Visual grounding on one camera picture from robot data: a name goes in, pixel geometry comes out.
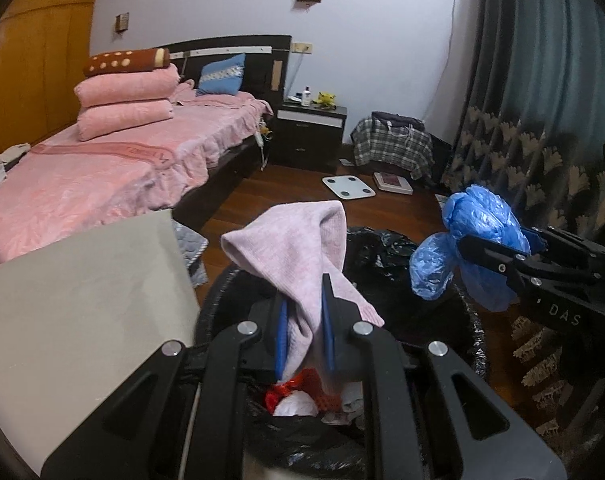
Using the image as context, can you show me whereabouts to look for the white scale with red window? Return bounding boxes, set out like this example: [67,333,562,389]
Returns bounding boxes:
[373,171,414,196]

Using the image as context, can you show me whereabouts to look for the pink bedspread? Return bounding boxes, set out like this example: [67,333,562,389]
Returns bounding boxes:
[0,91,274,266]

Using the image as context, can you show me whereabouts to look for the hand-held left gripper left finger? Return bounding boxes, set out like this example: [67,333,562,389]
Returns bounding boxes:
[41,297,289,480]

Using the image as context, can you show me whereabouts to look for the grey quilted pad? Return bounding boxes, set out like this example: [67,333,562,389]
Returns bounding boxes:
[172,220,209,288]

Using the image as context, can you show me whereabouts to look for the white bathroom scale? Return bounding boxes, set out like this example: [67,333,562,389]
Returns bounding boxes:
[323,175,376,201]

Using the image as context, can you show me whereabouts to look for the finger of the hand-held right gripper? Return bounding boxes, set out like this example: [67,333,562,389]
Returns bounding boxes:
[524,226,605,267]
[457,232,603,291]

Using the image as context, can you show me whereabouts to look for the blue pillow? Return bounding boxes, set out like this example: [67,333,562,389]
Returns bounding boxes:
[196,53,246,97]

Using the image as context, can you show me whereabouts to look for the red cloth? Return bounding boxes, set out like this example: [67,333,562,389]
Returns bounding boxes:
[264,367,343,413]

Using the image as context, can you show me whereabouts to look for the pink folded blanket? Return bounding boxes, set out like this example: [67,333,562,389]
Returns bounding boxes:
[77,100,176,142]

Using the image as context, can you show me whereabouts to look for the dark wooden bed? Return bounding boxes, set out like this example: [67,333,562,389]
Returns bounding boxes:
[0,35,293,268]

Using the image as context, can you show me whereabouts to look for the pink sock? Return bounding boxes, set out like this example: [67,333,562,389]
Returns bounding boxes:
[221,200,386,396]

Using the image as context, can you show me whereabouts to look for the black white garment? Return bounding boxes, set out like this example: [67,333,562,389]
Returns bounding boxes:
[0,142,32,202]

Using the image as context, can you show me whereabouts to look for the wooden wardrobe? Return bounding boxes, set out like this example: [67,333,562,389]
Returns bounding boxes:
[0,0,102,171]

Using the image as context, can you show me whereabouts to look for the stacked pink pillows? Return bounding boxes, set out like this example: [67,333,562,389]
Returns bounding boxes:
[74,64,180,108]

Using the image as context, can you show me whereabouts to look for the brown dotted blanket roll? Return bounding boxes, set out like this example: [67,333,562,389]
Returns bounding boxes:
[82,48,170,78]

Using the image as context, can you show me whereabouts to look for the plaid bag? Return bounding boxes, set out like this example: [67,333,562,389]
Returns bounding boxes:
[351,115,435,181]

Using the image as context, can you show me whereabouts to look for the beige tablecloth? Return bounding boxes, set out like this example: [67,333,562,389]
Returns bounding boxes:
[0,210,203,476]

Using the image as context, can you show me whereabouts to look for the dark nightstand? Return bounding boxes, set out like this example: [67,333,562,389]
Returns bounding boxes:
[270,102,348,173]

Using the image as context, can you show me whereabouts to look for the dark green patterned curtain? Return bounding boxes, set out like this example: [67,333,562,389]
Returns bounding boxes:
[440,0,605,436]

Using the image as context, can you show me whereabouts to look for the white crumpled tissue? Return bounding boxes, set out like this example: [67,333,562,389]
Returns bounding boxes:
[272,391,319,417]

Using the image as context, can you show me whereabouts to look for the trash bin with black bag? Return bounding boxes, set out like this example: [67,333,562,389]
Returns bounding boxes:
[192,226,491,480]

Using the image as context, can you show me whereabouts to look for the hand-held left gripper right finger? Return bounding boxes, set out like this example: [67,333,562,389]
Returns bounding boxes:
[321,274,567,480]

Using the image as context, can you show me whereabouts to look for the blue plastic shoe cover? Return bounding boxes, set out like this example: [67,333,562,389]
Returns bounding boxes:
[409,184,532,312]

